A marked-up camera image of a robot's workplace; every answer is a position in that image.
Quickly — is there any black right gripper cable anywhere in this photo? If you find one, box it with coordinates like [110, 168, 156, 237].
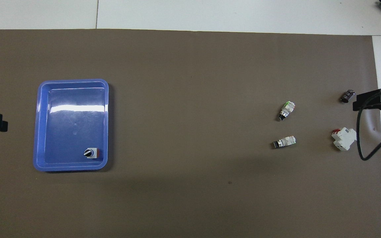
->
[356, 87, 381, 161]

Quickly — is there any small dark cylindrical component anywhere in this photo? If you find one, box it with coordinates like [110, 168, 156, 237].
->
[340, 89, 356, 104]

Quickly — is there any white circuit breaker red lever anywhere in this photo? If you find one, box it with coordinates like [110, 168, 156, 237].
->
[331, 127, 357, 151]

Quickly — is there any blue plastic tray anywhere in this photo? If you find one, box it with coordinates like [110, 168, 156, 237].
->
[33, 79, 109, 172]

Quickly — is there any brown paper table mat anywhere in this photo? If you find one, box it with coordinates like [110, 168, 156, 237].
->
[0, 29, 381, 238]

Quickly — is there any selector switch with red block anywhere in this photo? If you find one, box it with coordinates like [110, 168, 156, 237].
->
[83, 147, 101, 159]

